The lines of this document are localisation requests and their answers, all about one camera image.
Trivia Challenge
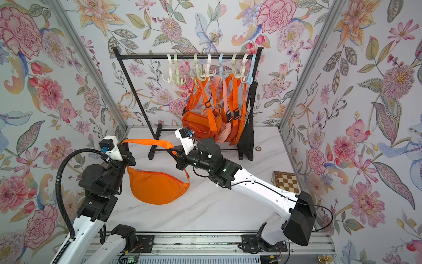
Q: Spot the blue hook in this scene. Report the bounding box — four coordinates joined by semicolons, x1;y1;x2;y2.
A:
214;53;228;78
242;54;256;85

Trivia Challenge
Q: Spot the white hook far left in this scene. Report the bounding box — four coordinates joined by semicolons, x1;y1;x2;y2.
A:
163;54;175;85

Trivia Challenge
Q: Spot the green hook right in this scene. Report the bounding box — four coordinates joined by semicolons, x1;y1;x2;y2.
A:
230;53;240;79

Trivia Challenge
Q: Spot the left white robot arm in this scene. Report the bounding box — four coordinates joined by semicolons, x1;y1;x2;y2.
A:
52;143;135;264

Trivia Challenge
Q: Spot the blue hook far right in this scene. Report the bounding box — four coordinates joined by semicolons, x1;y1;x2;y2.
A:
242;54;256;85

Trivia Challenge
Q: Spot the dark orange crescent bag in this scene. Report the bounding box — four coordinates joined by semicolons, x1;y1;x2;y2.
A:
182;78;222;141

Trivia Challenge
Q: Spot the black bag on rack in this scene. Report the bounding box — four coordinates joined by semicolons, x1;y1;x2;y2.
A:
237;81;258;161

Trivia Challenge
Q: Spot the pink crescent bag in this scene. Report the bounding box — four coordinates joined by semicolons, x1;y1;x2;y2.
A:
215;77;232;144

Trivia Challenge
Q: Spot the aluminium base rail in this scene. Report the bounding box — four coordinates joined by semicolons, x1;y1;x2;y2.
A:
88;230;334;258

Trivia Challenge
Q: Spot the wooden chessboard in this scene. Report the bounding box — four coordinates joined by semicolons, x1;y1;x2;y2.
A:
272;171;301;194

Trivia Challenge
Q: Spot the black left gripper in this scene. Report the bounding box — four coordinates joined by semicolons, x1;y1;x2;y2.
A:
107;138;137;195

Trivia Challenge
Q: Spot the green hook middle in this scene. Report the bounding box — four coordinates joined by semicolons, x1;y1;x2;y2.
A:
193;53;206;81

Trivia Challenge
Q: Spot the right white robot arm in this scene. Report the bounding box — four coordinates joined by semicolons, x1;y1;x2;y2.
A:
172;129;319;246

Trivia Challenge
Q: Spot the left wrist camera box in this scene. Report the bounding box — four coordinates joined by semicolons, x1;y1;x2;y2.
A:
99;136;123;162

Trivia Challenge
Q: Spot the white hook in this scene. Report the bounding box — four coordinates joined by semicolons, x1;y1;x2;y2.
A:
163;54;175;85
238;53;248;83
201;53;214;78

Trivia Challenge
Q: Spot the black metal clothes rack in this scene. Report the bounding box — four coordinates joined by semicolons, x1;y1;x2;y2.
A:
112;47;264;153

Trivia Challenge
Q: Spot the white hook middle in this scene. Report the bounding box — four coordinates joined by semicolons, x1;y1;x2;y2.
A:
201;53;214;78

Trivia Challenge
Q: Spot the green hook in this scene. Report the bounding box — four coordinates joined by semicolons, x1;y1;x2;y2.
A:
173;54;186;86
230;53;240;79
193;53;206;81

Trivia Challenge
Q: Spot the white hook right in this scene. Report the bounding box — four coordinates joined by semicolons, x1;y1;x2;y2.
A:
238;53;248;83

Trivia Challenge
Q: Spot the bright orange crescent bag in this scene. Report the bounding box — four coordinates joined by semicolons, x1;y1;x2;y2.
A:
121;138;191;206

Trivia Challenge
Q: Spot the blue hook middle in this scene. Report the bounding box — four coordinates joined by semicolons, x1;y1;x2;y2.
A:
214;53;228;78

